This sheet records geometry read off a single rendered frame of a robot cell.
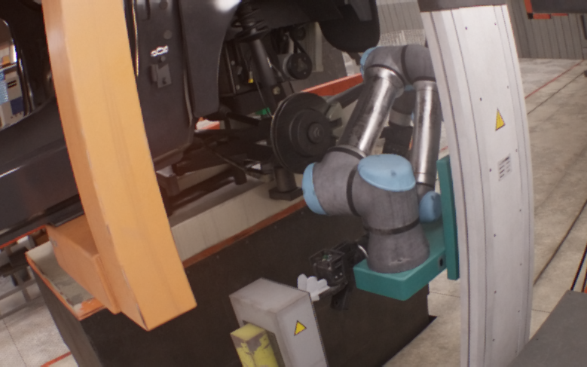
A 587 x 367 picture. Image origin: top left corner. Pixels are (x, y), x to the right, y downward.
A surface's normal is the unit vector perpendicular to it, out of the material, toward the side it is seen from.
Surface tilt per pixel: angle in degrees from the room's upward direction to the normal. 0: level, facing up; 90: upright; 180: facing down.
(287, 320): 90
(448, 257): 90
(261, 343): 90
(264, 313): 90
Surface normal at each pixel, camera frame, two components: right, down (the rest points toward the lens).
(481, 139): 0.64, 0.10
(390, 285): -0.74, 0.34
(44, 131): 0.54, -0.11
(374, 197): -0.58, 0.35
